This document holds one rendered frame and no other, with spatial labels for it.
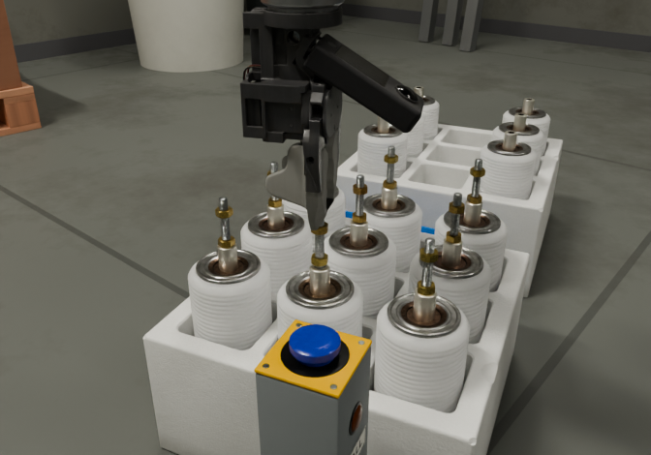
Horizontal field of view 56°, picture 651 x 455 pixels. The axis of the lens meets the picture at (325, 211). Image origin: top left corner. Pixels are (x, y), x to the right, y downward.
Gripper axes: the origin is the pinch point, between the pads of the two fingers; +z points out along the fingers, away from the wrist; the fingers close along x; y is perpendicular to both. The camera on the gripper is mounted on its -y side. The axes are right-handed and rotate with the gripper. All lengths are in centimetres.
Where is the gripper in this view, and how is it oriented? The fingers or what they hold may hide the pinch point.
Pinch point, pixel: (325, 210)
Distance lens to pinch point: 62.7
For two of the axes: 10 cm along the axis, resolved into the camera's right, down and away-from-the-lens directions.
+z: 0.0, 9.0, 4.4
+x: -2.3, 4.3, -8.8
